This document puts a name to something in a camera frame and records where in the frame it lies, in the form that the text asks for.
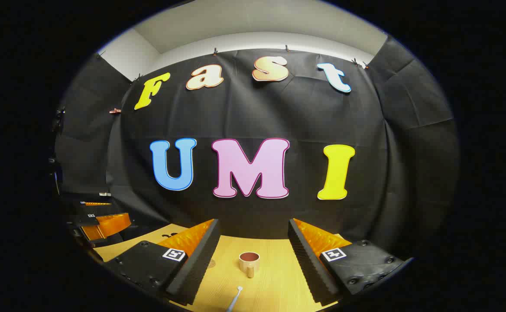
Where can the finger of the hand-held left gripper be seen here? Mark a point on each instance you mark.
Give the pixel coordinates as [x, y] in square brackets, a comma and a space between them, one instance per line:
[108, 225]
[92, 198]

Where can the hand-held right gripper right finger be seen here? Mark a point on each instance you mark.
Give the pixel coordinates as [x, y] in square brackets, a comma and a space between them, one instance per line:
[307, 260]

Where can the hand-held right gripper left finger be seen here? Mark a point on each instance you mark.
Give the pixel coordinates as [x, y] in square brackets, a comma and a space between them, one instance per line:
[201, 260]

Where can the round brown coaster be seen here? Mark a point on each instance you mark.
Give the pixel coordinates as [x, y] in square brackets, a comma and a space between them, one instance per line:
[211, 263]

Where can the white toothbrush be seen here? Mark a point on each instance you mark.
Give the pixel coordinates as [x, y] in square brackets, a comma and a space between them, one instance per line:
[238, 290]

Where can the beige cup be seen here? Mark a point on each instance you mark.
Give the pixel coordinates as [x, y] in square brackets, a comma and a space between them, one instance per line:
[249, 263]

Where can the wooden desktop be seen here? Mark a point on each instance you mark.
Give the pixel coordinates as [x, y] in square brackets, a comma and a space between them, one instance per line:
[274, 277]

